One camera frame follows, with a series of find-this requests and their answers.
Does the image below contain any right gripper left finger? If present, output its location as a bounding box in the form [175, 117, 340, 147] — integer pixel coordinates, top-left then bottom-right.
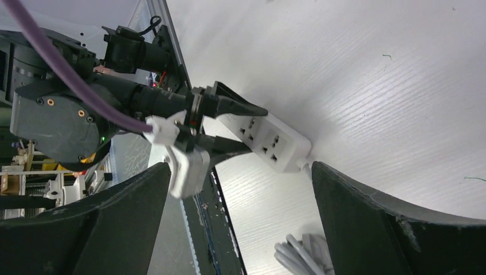
[1, 163, 171, 274]

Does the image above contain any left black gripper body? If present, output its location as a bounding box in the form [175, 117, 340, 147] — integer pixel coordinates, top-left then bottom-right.
[129, 84, 210, 152]

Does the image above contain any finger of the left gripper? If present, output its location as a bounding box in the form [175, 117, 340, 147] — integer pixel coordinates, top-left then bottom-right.
[210, 81, 268, 118]
[197, 135, 252, 167]

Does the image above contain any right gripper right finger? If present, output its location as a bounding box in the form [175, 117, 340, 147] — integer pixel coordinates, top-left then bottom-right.
[311, 162, 485, 274]

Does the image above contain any white power strip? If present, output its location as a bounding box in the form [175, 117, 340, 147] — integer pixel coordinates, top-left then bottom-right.
[218, 114, 312, 173]

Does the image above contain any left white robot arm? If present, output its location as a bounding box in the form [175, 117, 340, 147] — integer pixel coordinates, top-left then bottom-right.
[1, 26, 268, 171]

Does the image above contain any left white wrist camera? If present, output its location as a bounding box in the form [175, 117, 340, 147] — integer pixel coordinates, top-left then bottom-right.
[143, 111, 210, 199]

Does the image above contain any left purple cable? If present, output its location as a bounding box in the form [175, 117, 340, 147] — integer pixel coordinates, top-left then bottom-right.
[2, 0, 155, 134]

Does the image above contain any grey cable of white strip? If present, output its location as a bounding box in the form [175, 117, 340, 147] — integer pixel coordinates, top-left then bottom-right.
[273, 161, 335, 275]

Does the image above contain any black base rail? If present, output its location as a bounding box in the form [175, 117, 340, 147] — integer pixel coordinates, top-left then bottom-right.
[157, 23, 246, 274]

